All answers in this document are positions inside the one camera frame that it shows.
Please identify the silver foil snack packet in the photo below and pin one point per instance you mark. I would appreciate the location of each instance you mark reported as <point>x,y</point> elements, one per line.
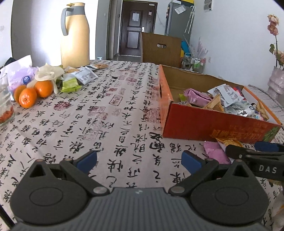
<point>238,110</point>

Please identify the blue bag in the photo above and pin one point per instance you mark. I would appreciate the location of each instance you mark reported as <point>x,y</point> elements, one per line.
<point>185,47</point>

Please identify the dark brown door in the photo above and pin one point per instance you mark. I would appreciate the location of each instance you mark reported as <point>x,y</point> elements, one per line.
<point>136,33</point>

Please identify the dark cloth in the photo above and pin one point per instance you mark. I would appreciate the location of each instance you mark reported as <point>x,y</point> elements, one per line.
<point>10,61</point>

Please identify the yellow box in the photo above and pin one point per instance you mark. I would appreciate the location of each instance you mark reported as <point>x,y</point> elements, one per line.
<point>188,1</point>

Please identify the pale crumpled plastic bag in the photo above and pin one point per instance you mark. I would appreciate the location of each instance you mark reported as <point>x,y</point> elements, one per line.
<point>47,72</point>

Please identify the beige thermos jug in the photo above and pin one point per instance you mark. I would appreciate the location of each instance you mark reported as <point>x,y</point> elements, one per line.
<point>75,37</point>

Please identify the pale purple pampas bundle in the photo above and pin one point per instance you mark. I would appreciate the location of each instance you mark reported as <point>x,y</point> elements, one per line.
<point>200,47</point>

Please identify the pink snack packet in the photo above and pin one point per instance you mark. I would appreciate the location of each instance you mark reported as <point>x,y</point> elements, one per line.
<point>197,96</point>
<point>214,152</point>

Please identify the light green snack packet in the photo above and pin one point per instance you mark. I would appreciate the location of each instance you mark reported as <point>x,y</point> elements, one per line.
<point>71,85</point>

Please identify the tan snack packet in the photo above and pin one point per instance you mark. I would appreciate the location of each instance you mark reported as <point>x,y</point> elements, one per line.
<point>215,104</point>

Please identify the orange mandarin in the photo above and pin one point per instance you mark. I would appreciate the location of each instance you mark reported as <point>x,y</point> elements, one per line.
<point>44,88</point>
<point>18,91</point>
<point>27,98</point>

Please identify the orange cracker snack packet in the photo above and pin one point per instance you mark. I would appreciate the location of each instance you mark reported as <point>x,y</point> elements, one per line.
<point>228,141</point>

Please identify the white grey-print snack packet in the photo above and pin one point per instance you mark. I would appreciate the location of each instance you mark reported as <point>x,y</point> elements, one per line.
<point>85,75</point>

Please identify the clear biscuit packet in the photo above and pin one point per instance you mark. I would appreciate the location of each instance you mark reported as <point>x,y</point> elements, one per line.
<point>99,66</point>
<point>71,70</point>

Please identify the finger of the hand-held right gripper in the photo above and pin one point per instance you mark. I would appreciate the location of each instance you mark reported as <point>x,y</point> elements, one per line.
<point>237,152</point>
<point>270,147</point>

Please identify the red cardboard box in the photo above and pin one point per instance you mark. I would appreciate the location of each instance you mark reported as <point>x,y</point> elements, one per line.
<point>199,126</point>

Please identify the grey quilted cloth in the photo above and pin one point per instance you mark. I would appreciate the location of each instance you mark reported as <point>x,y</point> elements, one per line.
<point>264,93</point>

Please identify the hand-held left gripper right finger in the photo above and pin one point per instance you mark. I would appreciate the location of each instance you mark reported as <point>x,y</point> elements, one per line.
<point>190,161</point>

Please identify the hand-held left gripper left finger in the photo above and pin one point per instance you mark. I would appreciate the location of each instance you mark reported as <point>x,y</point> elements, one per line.
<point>87,161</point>

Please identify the glass jar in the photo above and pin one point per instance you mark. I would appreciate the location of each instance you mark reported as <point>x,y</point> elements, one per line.
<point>5,100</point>

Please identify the dried pink roses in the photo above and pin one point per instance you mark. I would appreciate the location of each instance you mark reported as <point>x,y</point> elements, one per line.
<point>274,28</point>

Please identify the grey refrigerator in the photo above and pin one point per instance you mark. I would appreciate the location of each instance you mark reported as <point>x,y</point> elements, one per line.
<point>177,22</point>

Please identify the pink textured vase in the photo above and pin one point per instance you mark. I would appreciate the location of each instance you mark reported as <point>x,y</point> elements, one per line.
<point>277,83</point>

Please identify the clear folded umbrella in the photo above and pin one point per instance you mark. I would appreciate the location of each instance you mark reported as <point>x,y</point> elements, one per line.
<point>190,20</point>

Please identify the purple tissue packet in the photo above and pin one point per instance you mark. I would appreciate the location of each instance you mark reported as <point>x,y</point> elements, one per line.
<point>18,74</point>

